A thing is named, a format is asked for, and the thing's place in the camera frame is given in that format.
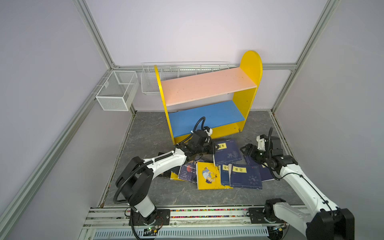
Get navy book yellow label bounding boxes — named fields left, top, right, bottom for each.
left=244, top=156, right=274, bottom=182
left=220, top=164, right=232, bottom=188
left=230, top=165, right=263, bottom=190
left=214, top=140, right=242, bottom=166

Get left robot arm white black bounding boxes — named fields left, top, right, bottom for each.
left=113, top=117, right=219, bottom=222

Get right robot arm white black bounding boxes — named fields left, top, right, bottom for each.
left=240, top=128, right=355, bottom=240

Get dark purple book red circle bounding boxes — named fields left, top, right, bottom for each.
left=178, top=162, right=197, bottom=183

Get yellow cartoon cover book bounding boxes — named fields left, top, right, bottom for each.
left=196, top=162, right=232, bottom=190

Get yellow shelf with pink and blue boards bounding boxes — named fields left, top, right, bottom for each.
left=154, top=51, right=263, bottom=144

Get thin yellow book underneath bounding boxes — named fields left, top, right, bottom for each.
left=170, top=172, right=182, bottom=181

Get black book white characters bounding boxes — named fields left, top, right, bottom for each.
left=162, top=166, right=180, bottom=178

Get white mesh box basket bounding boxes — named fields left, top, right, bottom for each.
left=96, top=71, right=140, bottom=112

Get white vent grille panel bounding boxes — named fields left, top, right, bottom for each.
left=90, top=226, right=269, bottom=240

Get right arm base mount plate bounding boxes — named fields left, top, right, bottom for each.
left=246, top=207, right=285, bottom=225

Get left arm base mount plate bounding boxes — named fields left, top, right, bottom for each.
left=129, top=209, right=171, bottom=226

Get white wire rack basket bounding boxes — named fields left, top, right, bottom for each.
left=141, top=62, right=231, bottom=95

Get aluminium rail with colourful strip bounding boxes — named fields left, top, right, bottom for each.
left=80, top=204, right=313, bottom=230

